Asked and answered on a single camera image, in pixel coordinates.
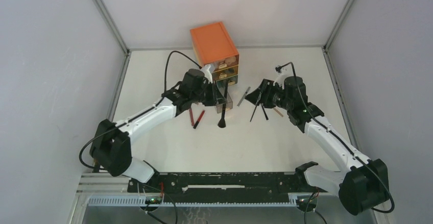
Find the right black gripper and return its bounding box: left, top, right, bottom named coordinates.
left=245, top=78, right=293, bottom=111

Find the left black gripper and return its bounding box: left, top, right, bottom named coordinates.
left=190, top=80, right=226, bottom=107

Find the clear drawer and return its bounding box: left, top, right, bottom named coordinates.
left=212, top=55, right=239, bottom=70
left=212, top=65, right=238, bottom=81
left=215, top=87, right=233, bottom=114
left=226, top=75, right=238, bottom=86

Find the wooden handle brush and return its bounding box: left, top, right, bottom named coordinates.
left=273, top=107, right=284, bottom=117

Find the black powder brush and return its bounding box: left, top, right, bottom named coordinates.
left=218, top=83, right=228, bottom=129

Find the clear top drawer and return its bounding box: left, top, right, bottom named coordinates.
left=212, top=55, right=239, bottom=70

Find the red lipstick black cap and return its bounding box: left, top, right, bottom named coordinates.
left=193, top=110, right=205, bottom=129

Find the orange three-drawer organizer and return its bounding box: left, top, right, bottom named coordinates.
left=190, top=21, right=239, bottom=86

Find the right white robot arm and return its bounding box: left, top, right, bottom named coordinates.
left=245, top=76, right=395, bottom=215

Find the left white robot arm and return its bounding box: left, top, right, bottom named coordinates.
left=89, top=64, right=218, bottom=192

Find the black thin brush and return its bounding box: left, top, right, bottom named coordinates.
left=250, top=93, right=261, bottom=122
left=261, top=104, right=269, bottom=121

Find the grey silver pencil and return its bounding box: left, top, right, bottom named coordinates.
left=237, top=86, right=251, bottom=107

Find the pink lip gloss tube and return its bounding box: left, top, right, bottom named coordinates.
left=188, top=108, right=195, bottom=127

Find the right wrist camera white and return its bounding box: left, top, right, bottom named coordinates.
left=274, top=73, right=288, bottom=87

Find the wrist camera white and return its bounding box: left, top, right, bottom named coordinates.
left=274, top=73, right=288, bottom=87
left=200, top=63, right=215, bottom=83

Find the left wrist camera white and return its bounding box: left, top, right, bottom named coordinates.
left=200, top=63, right=215, bottom=83

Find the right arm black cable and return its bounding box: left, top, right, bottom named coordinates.
left=275, top=62, right=396, bottom=214

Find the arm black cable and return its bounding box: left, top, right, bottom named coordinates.
left=79, top=50, right=204, bottom=170
left=275, top=62, right=396, bottom=214

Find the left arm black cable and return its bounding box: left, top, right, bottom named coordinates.
left=79, top=50, right=204, bottom=170

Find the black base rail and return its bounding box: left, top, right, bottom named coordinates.
left=127, top=172, right=317, bottom=204

